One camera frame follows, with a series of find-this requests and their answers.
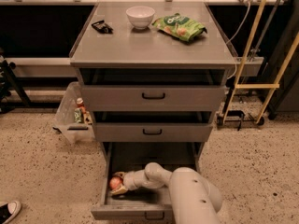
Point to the red apple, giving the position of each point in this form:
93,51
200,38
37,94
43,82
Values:
115,182

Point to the white bowl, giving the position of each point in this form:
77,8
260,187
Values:
140,16

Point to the green can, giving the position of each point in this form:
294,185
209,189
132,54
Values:
77,115

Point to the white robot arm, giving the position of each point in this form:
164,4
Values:
193,198

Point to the grey top drawer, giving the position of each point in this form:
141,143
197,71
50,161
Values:
152,98

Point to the black snack wrapper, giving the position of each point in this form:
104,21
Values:
102,27

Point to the grey bottom drawer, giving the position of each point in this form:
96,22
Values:
143,204

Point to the clear plastic bin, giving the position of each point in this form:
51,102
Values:
64,118

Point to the grey middle drawer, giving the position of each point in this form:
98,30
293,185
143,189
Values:
151,132

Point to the green chip bag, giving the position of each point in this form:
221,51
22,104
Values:
181,27

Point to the black white sneaker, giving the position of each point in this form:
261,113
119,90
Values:
8,211

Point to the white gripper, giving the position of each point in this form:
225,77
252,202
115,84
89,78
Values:
130,181

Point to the grey drawer cabinet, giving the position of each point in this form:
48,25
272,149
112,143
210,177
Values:
149,57

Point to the black stand left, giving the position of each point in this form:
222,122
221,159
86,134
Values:
10,81

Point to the grey drawer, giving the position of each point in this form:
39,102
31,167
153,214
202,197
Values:
151,132
143,204
152,98

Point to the yellow ladder frame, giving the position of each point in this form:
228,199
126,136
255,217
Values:
271,87

